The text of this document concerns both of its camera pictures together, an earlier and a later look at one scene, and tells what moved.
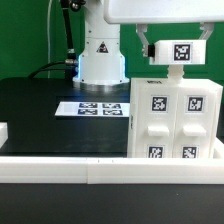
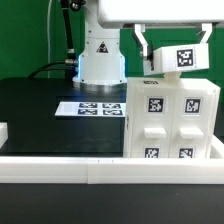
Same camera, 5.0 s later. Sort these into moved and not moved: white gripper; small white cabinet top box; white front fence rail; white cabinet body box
Moved: small white cabinet top box
Not moved: white gripper; white front fence rail; white cabinet body box
